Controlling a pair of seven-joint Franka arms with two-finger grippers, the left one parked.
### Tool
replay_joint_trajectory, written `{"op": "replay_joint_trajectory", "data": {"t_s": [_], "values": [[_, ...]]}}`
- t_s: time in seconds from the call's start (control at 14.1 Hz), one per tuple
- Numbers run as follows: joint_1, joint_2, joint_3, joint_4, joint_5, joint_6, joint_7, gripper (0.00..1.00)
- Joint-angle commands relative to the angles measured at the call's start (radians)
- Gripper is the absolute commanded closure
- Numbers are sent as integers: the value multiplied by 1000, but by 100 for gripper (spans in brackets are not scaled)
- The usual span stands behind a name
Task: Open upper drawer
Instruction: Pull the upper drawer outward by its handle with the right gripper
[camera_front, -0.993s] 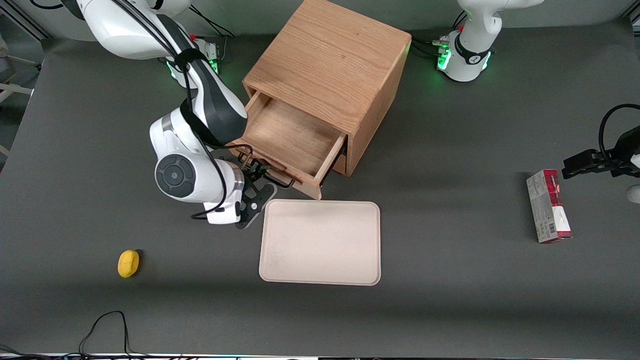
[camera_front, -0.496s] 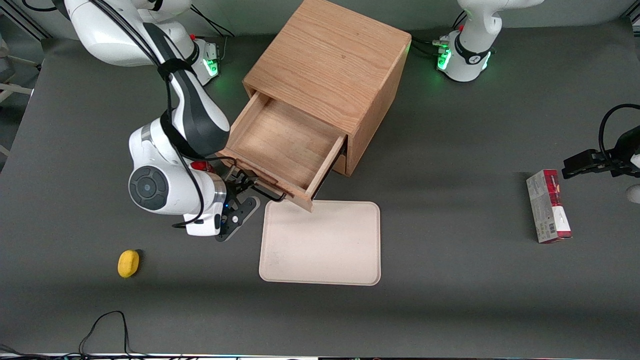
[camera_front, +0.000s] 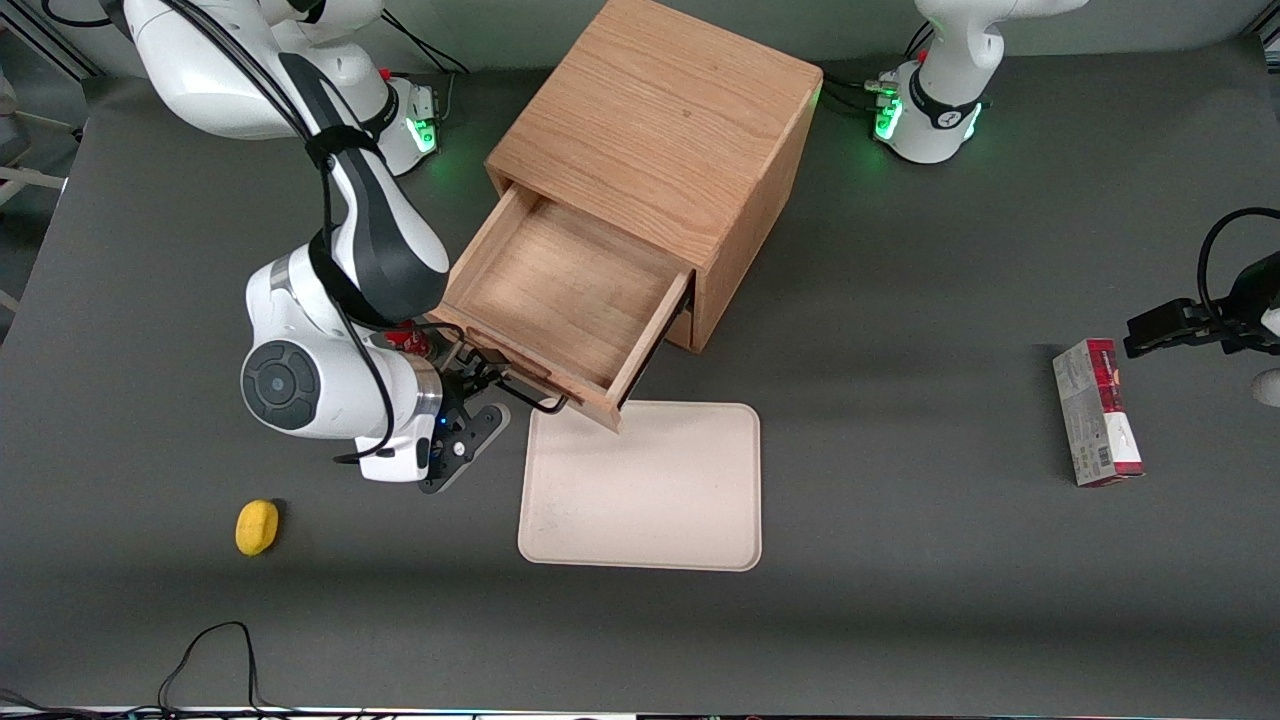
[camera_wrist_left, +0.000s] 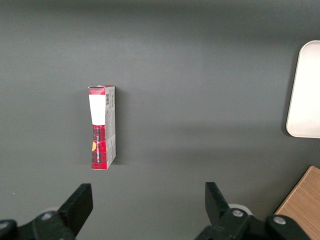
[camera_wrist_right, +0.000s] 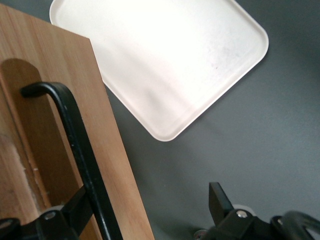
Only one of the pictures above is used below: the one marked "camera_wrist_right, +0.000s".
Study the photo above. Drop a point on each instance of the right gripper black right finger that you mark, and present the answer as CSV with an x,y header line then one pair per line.
x,y
222,207

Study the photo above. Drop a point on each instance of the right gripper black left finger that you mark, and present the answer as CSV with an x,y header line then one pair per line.
x,y
75,212

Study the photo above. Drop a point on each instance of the light wooden drawer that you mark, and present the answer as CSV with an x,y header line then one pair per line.
x,y
50,62

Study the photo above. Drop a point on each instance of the cream rectangular tray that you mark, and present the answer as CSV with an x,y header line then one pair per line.
x,y
175,62

